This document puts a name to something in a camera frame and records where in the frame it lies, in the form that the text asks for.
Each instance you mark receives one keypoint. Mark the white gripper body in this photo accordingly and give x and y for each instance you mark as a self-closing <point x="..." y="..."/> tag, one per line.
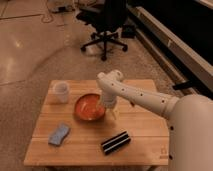
<point x="108" y="100"/>

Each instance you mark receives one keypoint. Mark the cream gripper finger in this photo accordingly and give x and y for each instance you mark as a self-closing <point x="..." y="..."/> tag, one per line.
<point x="115" y="113"/>
<point x="98" y="109"/>

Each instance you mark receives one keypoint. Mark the orange ceramic bowl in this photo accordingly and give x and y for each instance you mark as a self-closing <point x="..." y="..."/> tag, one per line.
<point x="84" y="108"/>

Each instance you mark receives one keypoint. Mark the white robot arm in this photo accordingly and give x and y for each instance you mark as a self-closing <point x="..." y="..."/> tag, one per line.
<point x="190" y="120"/>

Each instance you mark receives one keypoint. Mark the wooden table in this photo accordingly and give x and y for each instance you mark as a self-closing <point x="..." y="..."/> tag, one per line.
<point x="82" y="146"/>

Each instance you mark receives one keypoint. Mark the black white striped box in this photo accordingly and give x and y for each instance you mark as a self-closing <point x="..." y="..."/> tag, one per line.
<point x="115" y="142"/>

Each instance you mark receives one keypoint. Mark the white plastic cup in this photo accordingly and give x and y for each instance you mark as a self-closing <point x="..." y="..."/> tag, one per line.
<point x="61" y="91"/>

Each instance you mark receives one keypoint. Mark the blue sponge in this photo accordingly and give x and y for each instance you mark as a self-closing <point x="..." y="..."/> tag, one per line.
<point x="57" y="137"/>

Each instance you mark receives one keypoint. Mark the small black box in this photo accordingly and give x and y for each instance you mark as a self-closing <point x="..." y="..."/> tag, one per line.
<point x="128" y="31"/>

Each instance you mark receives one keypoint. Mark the black office chair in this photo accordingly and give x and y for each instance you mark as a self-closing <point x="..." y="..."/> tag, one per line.
<point x="106" y="18"/>

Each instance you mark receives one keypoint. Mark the long wooden bench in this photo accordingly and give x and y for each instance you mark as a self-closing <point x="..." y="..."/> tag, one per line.
<point x="196" y="64"/>

